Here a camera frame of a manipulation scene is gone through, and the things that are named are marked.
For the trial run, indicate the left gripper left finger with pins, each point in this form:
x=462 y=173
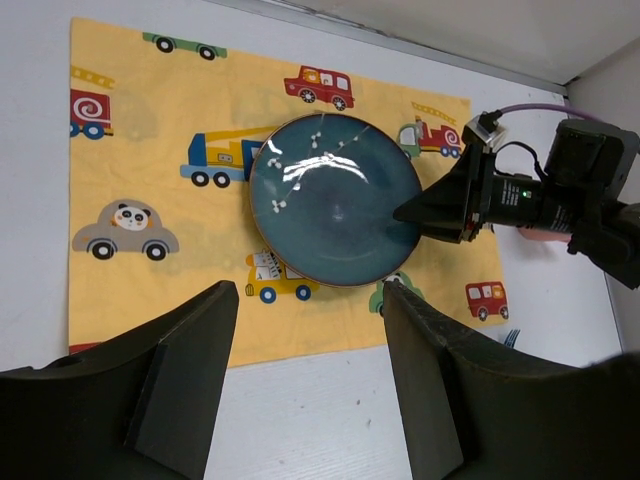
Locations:
x=142 y=405

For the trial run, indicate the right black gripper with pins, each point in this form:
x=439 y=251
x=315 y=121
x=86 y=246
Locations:
x=575 y=192

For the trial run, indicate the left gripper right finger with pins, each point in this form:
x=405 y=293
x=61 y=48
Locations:
x=473 y=408

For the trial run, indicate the blue metal fork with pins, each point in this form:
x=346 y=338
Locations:
x=511 y=338

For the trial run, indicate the dark teal ceramic plate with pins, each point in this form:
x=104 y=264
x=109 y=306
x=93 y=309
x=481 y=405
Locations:
x=323 y=189

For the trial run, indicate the yellow car-print cloth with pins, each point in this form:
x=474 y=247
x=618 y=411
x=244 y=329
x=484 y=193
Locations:
x=162 y=135

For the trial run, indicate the pink and white cup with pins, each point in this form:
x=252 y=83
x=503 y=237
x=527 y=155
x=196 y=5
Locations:
x=544 y=236

